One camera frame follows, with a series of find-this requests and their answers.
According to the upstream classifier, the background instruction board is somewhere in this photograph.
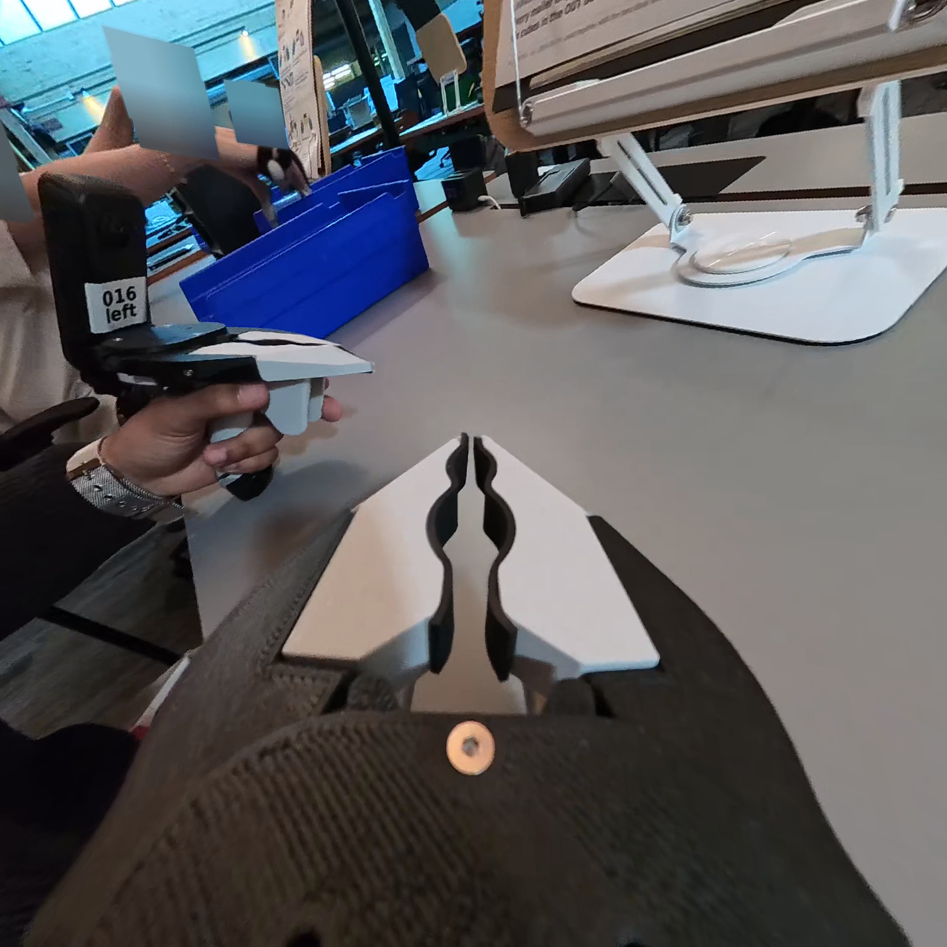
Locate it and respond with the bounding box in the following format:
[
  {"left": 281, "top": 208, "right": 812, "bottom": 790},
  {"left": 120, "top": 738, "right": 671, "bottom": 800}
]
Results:
[{"left": 277, "top": 0, "right": 331, "bottom": 179}]

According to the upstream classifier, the black chair armrest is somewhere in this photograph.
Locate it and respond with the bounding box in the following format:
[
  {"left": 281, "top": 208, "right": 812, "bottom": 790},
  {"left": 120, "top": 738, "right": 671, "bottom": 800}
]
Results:
[{"left": 0, "top": 397, "right": 101, "bottom": 471}]

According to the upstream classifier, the black power adapter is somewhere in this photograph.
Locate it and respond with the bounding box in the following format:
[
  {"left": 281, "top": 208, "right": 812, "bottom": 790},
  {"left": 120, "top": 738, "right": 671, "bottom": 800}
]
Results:
[{"left": 441, "top": 169, "right": 485, "bottom": 214}]

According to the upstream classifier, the grey desk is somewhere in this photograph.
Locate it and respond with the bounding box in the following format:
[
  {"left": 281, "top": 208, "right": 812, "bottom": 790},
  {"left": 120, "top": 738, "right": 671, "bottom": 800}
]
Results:
[{"left": 146, "top": 129, "right": 947, "bottom": 947}]

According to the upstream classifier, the background wooden stand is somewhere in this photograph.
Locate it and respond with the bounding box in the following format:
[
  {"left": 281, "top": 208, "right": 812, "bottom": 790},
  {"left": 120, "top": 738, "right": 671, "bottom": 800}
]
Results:
[{"left": 414, "top": 13, "right": 469, "bottom": 115}]

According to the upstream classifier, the white tablet stand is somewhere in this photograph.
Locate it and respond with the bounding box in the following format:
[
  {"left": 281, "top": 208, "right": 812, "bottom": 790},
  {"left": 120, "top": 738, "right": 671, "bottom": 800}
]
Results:
[{"left": 484, "top": 0, "right": 947, "bottom": 345}]

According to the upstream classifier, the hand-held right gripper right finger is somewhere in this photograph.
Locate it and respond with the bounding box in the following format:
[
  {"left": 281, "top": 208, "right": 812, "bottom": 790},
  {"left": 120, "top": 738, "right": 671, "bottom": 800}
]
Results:
[{"left": 473, "top": 435, "right": 661, "bottom": 702}]

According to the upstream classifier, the person's left hand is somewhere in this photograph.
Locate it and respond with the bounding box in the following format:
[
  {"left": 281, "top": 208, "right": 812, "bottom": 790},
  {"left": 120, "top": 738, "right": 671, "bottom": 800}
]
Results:
[{"left": 98, "top": 383, "right": 282, "bottom": 499}]

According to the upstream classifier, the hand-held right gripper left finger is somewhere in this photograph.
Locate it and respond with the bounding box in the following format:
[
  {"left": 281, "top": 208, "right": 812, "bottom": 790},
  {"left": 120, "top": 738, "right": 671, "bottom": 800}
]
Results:
[{"left": 281, "top": 433, "right": 472, "bottom": 700}]

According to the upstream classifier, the silver wristwatch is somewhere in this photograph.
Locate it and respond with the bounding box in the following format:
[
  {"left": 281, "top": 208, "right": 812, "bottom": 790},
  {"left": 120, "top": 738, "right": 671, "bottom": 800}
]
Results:
[{"left": 68, "top": 453, "right": 186, "bottom": 523}]

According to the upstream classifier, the blue plastic bin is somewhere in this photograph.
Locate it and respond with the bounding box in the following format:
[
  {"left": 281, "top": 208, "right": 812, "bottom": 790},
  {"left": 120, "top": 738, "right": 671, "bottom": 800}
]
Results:
[{"left": 180, "top": 146, "right": 432, "bottom": 343}]

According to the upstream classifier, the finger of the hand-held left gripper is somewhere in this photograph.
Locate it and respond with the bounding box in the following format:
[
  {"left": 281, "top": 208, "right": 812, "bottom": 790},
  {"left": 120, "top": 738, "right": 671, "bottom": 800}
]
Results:
[
  {"left": 220, "top": 330, "right": 351, "bottom": 362},
  {"left": 254, "top": 340, "right": 376, "bottom": 437}
]

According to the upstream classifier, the printed instruction sheet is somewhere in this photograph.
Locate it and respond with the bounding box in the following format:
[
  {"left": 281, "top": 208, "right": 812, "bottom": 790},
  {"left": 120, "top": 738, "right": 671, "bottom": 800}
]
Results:
[{"left": 510, "top": 0, "right": 900, "bottom": 78}]

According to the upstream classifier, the person's left forearm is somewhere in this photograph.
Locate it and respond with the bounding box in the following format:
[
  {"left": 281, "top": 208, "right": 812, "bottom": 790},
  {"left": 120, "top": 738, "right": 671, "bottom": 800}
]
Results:
[{"left": 0, "top": 444, "right": 160, "bottom": 641}]

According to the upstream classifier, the flat black power brick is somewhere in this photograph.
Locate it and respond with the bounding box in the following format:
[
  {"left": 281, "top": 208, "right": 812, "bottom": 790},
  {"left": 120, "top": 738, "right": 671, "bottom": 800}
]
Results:
[{"left": 518, "top": 157, "right": 593, "bottom": 217}]

